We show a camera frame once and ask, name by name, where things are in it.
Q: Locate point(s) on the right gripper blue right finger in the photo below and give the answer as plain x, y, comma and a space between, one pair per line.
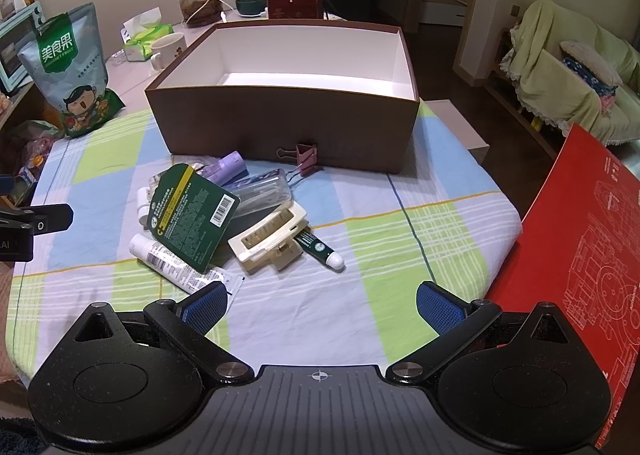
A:
458, 324

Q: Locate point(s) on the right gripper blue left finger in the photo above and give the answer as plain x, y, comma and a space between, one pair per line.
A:
184, 324

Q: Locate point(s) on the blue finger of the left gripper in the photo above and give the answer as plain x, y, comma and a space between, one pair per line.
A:
50, 218

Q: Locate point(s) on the white cream tube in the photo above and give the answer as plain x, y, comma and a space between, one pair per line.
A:
162, 261

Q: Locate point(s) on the green carded balm package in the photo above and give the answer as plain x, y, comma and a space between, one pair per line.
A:
189, 215

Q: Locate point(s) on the beige hair claw clip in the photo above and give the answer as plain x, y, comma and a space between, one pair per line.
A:
271, 240

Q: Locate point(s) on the green ointment tube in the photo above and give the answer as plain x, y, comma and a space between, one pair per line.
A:
315, 247

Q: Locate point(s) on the purple roll bottle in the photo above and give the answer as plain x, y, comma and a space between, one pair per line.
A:
225, 170

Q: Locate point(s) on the checkered tablecloth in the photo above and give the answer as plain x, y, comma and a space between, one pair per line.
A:
325, 274

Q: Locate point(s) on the green snack bag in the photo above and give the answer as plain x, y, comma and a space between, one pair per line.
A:
64, 57

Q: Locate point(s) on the teal toaster oven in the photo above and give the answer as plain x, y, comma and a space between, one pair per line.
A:
13, 31

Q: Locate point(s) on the green tissue pack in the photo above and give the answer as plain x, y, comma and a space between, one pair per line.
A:
139, 32

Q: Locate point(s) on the white mug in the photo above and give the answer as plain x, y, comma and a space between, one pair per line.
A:
165, 49

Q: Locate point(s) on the white stool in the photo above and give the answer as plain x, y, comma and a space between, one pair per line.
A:
460, 127

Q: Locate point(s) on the brown cardboard box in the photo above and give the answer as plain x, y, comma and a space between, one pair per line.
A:
264, 87

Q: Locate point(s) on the red gift box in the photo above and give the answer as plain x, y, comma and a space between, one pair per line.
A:
292, 9

